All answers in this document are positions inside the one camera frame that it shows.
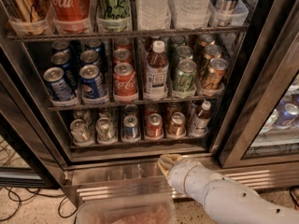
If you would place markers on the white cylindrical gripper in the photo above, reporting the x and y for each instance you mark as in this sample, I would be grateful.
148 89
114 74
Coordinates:
177 175

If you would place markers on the red coke can bottom shelf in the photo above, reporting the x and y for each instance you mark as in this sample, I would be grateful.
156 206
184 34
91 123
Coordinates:
154 127

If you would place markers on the red coke can shelf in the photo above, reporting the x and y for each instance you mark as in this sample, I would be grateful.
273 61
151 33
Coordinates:
70 14
154 127
124 79

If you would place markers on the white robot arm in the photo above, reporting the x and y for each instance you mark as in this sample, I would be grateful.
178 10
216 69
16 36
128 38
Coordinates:
224 200

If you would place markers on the orange can bottom shelf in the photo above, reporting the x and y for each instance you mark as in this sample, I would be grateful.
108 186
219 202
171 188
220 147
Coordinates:
176 124

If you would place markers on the blue silver can bottom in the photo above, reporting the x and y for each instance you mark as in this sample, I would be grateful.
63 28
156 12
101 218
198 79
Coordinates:
130 128

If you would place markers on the small tea bottle bottom shelf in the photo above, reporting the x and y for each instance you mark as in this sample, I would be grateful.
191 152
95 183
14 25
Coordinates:
200 119

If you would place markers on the green can middle shelf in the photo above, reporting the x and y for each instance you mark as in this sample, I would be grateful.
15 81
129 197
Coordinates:
185 76

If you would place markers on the silver can bottom far left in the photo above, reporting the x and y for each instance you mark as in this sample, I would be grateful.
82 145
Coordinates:
80 131

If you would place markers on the gold can middle shelf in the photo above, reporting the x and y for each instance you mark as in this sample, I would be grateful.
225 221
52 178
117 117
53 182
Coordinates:
215 71

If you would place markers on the gold can shelf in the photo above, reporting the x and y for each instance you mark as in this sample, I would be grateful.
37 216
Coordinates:
28 17
215 71

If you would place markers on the brown tea bottle middle shelf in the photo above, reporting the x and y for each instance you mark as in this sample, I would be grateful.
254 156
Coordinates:
156 69

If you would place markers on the red coke can middle shelf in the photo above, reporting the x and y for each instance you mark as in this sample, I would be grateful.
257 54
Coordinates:
124 79

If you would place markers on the glass fridge door right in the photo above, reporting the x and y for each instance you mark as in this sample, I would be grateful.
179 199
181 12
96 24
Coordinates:
266 65

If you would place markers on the front right Pepsi can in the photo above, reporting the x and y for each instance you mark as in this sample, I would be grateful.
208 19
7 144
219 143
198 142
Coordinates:
93 82

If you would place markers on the steel fridge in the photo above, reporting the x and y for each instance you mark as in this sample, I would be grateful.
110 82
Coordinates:
38 128

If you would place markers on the second row green can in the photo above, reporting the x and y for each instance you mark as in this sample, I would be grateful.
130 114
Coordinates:
183 53

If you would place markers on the second row coke can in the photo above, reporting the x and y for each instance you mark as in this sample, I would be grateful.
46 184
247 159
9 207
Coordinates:
122 56

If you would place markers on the second row gold can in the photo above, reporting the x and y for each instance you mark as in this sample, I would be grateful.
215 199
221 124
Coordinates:
210 52

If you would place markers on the second row right Pepsi can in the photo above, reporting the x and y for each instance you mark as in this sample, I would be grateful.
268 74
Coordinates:
90 57

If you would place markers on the second row pepsi can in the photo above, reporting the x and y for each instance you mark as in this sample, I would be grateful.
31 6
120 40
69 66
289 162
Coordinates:
90 57
64 61

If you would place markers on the blue can behind door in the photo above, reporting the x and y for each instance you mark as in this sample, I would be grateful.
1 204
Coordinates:
287 113

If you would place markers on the front left Pepsi can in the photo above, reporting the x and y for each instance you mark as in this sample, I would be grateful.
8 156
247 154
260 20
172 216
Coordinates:
58 88

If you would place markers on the second row left Pepsi can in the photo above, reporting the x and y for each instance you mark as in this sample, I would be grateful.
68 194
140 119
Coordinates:
64 61

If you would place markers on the green LaCroix can top shelf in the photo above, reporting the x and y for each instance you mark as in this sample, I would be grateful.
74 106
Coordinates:
114 14

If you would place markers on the silver blue can top shelf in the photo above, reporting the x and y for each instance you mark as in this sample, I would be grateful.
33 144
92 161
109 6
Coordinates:
225 9

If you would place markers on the red coke can top shelf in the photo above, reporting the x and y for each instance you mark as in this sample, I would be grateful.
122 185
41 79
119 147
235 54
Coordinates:
70 14

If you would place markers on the gold can top shelf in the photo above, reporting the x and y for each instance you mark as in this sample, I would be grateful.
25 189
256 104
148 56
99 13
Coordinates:
28 17

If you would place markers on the clear plastic bin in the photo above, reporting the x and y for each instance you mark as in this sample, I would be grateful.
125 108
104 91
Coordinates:
140 209

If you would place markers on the clear water bottle right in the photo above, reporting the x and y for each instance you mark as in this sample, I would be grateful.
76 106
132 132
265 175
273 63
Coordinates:
190 14

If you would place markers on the clear water bottle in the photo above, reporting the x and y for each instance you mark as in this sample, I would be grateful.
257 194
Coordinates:
190 14
153 14

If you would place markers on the clear water bottle left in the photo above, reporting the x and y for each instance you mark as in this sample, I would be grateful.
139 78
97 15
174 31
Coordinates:
153 14

